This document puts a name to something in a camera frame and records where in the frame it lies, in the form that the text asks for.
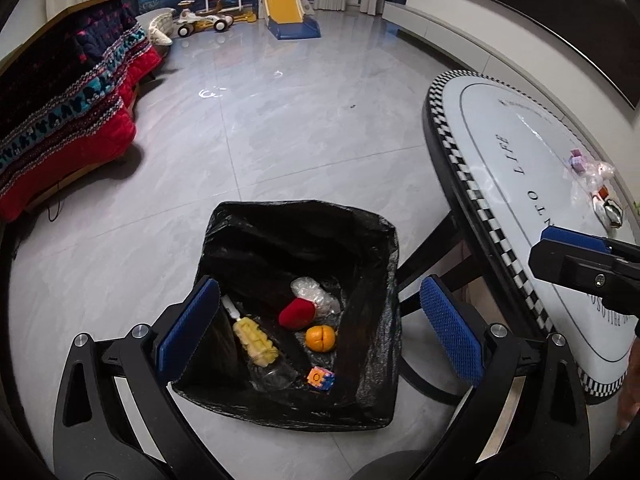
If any small clear bubble bag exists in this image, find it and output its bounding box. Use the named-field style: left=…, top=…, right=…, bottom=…
left=582, top=160, right=615, bottom=194

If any white low cabinet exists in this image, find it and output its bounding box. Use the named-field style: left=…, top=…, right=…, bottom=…
left=383, top=2, right=639, bottom=195

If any black trash bag bin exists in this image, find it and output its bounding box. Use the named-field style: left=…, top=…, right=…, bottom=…
left=172, top=200, right=401, bottom=432

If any yellow sponge brush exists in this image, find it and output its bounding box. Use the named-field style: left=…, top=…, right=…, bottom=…
left=221, top=296, right=280, bottom=368

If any orange fruit peel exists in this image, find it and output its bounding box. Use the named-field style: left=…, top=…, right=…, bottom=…
left=305, top=325, right=336, bottom=353

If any colourful foam puzzle cube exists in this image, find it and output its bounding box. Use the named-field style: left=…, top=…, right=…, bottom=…
left=307, top=366, right=335, bottom=391

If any red pouch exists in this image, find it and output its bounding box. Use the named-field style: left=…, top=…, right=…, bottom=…
left=278, top=298, right=316, bottom=330

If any wall television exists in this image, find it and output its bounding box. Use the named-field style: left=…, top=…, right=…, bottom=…
left=492, top=0, right=639, bottom=107

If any red patterned sofa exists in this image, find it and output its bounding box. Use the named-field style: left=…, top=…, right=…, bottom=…
left=1, top=0, right=162, bottom=223

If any silver foil snack packet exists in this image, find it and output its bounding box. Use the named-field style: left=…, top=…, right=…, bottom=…
left=592, top=194, right=624, bottom=232

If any person right hand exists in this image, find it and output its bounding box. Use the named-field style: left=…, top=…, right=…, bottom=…
left=617, top=338, right=640, bottom=429

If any clear plastic bag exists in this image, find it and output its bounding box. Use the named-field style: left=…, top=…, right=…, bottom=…
left=291, top=278, right=342, bottom=318

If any clear plastic cup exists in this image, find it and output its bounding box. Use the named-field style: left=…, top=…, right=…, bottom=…
left=247, top=356, right=298, bottom=392

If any yellow toy slide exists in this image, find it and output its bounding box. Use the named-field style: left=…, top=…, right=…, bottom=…
left=260, top=0, right=321, bottom=40

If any white toy car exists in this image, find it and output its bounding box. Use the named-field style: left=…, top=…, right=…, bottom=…
left=175, top=9, right=234, bottom=38

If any white wicker basket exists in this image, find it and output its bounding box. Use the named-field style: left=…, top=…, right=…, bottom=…
left=148, top=8, right=175, bottom=48

